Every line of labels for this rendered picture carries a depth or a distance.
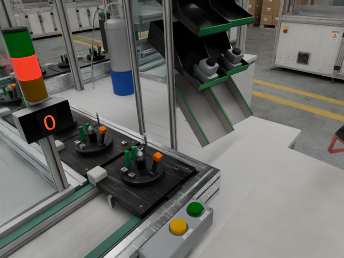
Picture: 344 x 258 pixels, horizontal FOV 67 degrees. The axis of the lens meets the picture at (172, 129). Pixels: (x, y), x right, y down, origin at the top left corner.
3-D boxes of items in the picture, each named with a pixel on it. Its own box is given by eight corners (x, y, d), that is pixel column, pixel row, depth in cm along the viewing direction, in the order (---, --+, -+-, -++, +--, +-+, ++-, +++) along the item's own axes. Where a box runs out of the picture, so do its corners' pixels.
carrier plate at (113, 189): (196, 172, 83) (196, 167, 82) (141, 220, 68) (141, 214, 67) (143, 147, 97) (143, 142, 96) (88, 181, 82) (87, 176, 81)
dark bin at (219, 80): (226, 81, 87) (235, 63, 81) (197, 91, 80) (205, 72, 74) (175, 35, 98) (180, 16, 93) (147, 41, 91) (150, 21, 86)
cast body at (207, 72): (215, 82, 84) (223, 64, 79) (206, 86, 82) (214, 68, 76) (197, 67, 87) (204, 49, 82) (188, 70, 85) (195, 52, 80)
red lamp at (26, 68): (46, 76, 59) (39, 54, 57) (23, 82, 56) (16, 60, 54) (36, 72, 62) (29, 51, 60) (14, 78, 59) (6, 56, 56)
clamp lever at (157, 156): (158, 171, 77) (163, 155, 72) (153, 175, 76) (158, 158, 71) (149, 164, 79) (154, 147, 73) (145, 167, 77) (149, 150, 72)
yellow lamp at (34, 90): (52, 96, 62) (46, 76, 59) (30, 104, 58) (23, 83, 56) (42, 92, 65) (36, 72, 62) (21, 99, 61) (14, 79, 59)
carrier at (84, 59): (117, 58, 210) (115, 42, 204) (92, 66, 195) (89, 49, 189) (100, 55, 224) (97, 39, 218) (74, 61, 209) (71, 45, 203)
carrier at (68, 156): (141, 146, 98) (137, 116, 92) (85, 180, 83) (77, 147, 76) (102, 127, 112) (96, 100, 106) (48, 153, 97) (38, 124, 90)
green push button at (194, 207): (206, 211, 69) (206, 206, 68) (196, 220, 66) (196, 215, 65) (193, 204, 71) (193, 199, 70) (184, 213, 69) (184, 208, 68)
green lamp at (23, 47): (39, 54, 57) (32, 30, 54) (16, 59, 53) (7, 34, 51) (29, 51, 60) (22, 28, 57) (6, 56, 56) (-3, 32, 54)
